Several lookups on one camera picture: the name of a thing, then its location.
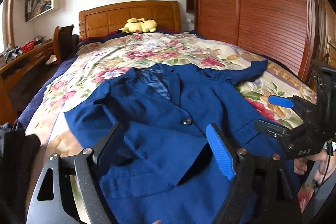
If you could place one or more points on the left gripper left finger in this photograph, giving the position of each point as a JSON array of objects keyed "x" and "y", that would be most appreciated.
[{"x": 53, "y": 201}]

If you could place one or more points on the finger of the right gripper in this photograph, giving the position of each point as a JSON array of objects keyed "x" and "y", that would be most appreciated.
[
  {"x": 286, "y": 102},
  {"x": 271, "y": 129}
]

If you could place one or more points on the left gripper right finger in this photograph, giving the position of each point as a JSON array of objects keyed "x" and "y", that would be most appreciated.
[{"x": 260, "y": 191}]

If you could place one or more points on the navy blue blazer jacket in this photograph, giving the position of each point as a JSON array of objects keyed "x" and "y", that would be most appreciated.
[{"x": 164, "y": 169}]

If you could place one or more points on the folded black clothes pile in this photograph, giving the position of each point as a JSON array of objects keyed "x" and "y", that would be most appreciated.
[{"x": 18, "y": 152}]

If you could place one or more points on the person's right hand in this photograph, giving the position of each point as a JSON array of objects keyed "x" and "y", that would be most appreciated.
[{"x": 318, "y": 167}]

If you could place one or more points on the wooden louvered wardrobe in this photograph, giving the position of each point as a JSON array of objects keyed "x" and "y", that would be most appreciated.
[{"x": 292, "y": 32}]

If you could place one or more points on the long wooden desk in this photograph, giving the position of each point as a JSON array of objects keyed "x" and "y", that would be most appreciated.
[{"x": 13, "y": 72}]

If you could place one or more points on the floral quilt bedspread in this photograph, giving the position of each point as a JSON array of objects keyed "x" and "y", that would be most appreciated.
[{"x": 101, "y": 59}]

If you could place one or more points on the black gadget on desk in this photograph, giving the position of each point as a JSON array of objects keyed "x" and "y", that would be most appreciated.
[{"x": 12, "y": 54}]

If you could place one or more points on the red basket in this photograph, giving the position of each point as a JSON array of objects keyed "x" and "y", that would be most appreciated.
[{"x": 29, "y": 46}]

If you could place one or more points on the yellow Pikachu plush toy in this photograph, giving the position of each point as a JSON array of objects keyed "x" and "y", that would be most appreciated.
[{"x": 138, "y": 26}]

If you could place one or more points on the wooden desk chair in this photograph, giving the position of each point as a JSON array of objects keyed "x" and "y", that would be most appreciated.
[{"x": 64, "y": 43}]

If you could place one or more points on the wooden bed headboard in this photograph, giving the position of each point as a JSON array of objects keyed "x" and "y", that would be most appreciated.
[{"x": 103, "y": 20}]

